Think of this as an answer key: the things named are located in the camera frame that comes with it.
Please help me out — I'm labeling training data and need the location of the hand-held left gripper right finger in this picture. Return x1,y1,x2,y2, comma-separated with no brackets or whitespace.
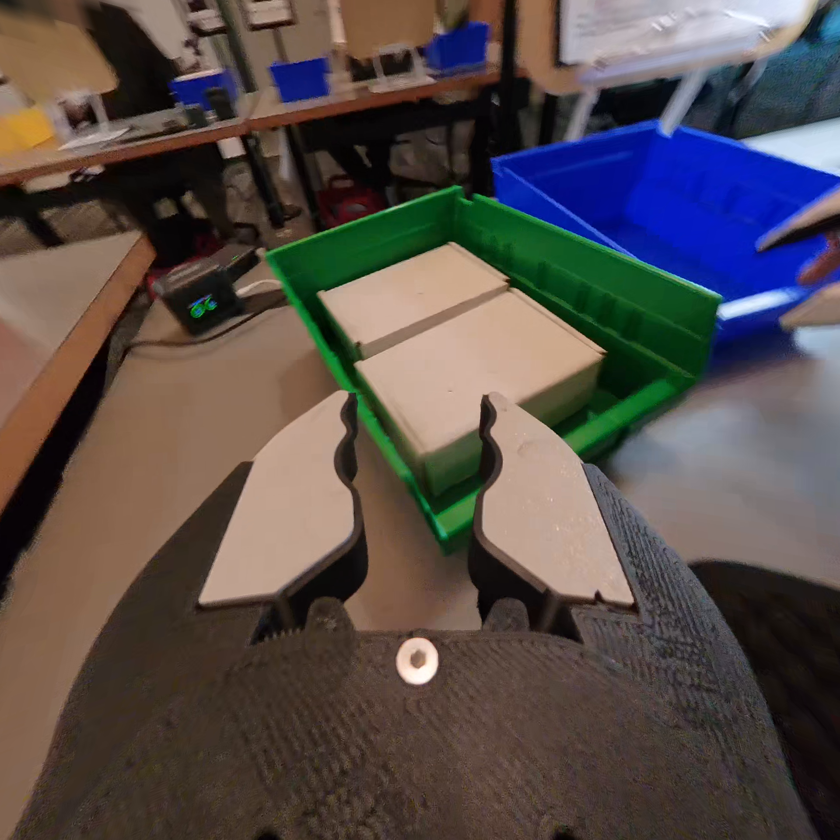
467,392,637,631

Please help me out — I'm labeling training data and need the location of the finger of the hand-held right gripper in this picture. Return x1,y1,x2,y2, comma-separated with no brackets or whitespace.
777,282,840,332
755,190,840,255

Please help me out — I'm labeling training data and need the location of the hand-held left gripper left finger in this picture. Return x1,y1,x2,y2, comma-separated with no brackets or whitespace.
197,390,368,630

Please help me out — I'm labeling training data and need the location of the large blue plastic bin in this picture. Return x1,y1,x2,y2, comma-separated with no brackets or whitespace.
491,120,840,349

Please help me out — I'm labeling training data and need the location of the green plastic bin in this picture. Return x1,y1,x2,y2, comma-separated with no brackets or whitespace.
266,185,723,555

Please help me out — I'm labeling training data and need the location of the grey desk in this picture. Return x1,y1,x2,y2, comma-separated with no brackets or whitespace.
0,118,840,828

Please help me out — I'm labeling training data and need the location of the person's right hand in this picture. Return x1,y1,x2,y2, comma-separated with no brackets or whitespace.
797,235,840,287

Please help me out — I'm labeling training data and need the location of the black device with green display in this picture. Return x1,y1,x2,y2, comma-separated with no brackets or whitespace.
152,244,260,336

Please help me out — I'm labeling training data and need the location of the black textured pad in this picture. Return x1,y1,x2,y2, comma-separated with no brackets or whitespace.
689,560,840,840

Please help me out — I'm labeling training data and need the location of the red tool case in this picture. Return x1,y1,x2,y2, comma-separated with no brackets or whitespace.
318,177,385,228

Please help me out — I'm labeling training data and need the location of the wooden edged side table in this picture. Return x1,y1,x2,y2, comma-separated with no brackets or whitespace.
0,230,157,513

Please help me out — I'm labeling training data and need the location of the small blue bin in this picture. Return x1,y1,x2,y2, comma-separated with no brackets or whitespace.
269,58,332,103
169,69,240,110
427,23,492,70

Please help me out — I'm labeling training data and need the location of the background wooden table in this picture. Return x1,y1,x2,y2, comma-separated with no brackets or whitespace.
0,108,253,188
246,66,522,132

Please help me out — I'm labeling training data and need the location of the white photo stand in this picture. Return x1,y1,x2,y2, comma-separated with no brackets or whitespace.
371,42,434,91
56,92,110,140

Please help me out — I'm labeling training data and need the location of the brown cardboard sheet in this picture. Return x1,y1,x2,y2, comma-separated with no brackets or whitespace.
0,26,119,101
341,0,438,61

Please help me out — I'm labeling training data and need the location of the yellow box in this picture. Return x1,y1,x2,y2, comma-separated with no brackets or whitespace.
0,105,56,156

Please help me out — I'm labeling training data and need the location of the black cable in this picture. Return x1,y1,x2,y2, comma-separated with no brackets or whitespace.
125,307,290,350

